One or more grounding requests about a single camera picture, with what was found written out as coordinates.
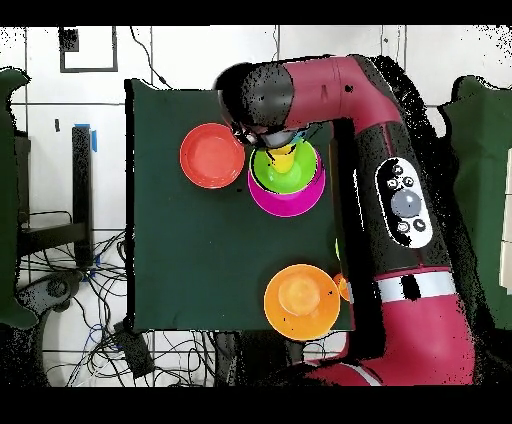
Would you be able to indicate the yellow plastic cup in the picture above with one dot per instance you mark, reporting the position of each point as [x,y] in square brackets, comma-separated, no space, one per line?
[282,160]

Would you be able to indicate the large green plastic bowl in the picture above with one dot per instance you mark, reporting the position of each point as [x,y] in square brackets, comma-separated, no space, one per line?
[337,248]
[306,172]

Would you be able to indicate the pink plastic bowl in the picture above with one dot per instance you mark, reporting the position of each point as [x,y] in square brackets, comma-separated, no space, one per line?
[288,206]

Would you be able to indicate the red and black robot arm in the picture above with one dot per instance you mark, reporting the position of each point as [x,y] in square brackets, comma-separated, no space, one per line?
[420,340]

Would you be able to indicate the red plastic bowl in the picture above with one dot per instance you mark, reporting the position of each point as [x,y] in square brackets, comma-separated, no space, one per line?
[212,156]

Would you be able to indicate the dark green table cloth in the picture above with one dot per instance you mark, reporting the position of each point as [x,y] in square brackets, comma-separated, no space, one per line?
[200,240]

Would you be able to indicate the black metal stand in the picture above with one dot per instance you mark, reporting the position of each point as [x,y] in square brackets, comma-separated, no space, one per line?
[82,192]

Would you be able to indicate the large orange plastic bowl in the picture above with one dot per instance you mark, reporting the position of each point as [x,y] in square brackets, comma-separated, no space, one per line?
[300,304]

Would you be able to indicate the orange plastic cup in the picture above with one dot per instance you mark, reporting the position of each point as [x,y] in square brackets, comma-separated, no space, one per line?
[342,288]

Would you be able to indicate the green cloth side table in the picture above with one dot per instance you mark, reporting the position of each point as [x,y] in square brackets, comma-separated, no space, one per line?
[8,200]
[488,160]

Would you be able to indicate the black chair base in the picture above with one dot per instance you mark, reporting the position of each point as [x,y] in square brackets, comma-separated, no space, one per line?
[52,288]

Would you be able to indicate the white box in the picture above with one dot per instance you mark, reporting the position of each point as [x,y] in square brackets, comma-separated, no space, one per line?
[507,220]

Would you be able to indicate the black square floor frame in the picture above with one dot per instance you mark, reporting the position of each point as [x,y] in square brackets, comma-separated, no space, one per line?
[68,40]

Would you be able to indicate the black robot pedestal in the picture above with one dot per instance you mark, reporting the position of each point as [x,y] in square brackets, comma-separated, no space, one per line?
[256,360]

